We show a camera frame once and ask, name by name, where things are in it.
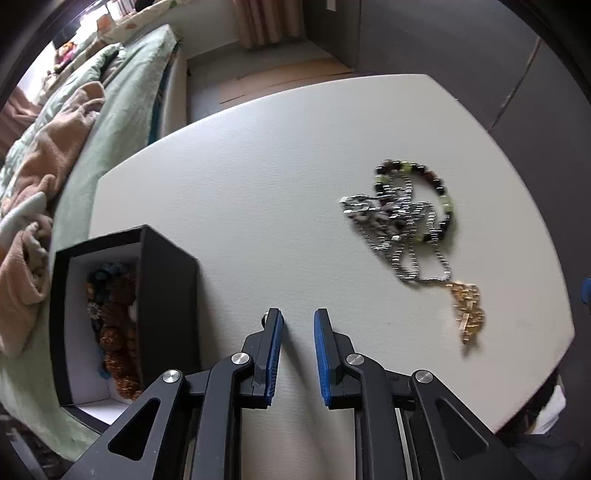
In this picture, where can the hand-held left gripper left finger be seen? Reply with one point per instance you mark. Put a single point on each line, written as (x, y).
(274, 355)

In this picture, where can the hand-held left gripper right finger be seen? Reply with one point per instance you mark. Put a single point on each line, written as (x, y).
(323, 360)

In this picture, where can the black square gift box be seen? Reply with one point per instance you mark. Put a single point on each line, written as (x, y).
(171, 300)

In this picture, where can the white cloth pouch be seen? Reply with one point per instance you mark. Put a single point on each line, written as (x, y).
(134, 311)

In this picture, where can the person's blue-grey pants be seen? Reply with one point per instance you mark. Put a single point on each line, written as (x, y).
(545, 454)

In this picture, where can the cardboard floor sheets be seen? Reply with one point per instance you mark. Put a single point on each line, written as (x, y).
(286, 74)

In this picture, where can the bed with green sheet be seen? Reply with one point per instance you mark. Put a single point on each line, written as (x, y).
(124, 92)

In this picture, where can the peach fleece blanket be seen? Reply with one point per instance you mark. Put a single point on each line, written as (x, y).
(46, 147)

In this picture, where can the pale green quilt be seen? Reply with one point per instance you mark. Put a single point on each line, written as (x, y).
(74, 83)

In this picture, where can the grey wardrobe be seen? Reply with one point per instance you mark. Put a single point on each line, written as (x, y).
(461, 46)

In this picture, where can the patterned window seat cushion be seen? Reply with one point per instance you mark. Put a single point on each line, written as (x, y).
(138, 23)

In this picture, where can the pink plush toy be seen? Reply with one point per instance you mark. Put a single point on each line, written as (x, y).
(67, 51)

